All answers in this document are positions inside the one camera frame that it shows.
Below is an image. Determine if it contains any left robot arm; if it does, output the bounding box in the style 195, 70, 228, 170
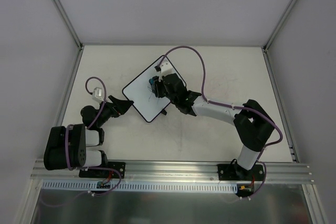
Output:
43, 77, 134, 177

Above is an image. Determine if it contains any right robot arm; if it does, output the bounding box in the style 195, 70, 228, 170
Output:
149, 73, 276, 180

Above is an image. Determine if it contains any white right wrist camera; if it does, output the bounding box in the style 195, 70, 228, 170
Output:
154, 61, 173, 78

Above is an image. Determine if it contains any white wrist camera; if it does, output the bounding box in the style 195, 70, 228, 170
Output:
154, 61, 173, 78
91, 87, 104, 103

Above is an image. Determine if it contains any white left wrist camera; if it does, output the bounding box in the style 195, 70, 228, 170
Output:
91, 87, 104, 103

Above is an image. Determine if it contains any white whiteboard black frame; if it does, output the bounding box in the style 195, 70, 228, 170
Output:
122, 56, 171, 123

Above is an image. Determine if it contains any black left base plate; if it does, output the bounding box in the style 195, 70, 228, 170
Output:
79, 161, 126, 179

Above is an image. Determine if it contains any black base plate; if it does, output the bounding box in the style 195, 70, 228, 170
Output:
217, 163, 265, 181
79, 161, 126, 179

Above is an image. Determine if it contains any aluminium mounting rail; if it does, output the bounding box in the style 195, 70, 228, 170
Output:
30, 159, 315, 184

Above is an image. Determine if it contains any left aluminium frame post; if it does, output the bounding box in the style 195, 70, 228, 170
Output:
51, 0, 82, 50

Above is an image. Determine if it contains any aluminium frame post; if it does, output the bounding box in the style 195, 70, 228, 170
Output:
51, 0, 82, 50
263, 0, 298, 52

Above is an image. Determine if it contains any white slotted cable duct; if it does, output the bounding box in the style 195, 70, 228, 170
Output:
41, 179, 238, 194

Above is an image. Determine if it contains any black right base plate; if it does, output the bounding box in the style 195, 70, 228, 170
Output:
217, 163, 265, 181

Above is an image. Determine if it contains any right aluminium frame post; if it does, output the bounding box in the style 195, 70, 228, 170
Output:
263, 0, 298, 52

